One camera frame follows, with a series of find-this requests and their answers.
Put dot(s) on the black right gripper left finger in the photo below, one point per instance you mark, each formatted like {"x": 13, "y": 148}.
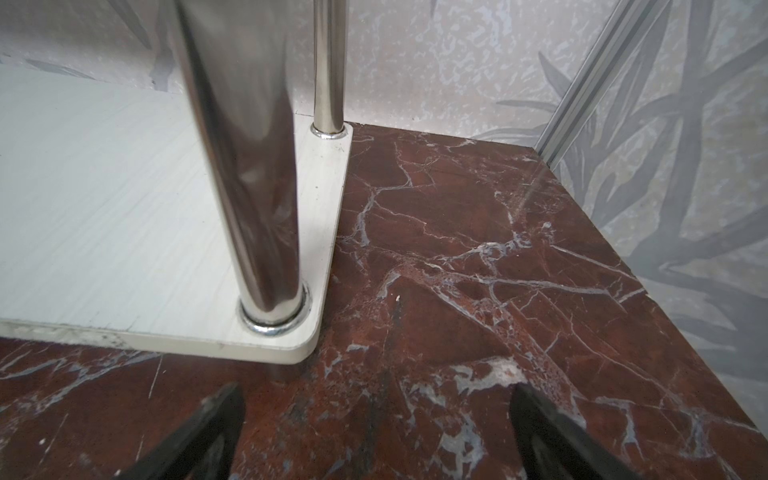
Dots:
{"x": 203, "y": 447}

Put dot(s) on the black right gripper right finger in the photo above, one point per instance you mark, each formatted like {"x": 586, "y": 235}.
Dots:
{"x": 552, "y": 446}

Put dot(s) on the white two-tier shelf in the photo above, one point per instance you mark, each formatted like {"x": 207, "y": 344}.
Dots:
{"x": 201, "y": 224}

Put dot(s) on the aluminium frame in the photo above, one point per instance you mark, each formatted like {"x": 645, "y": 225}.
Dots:
{"x": 626, "y": 27}

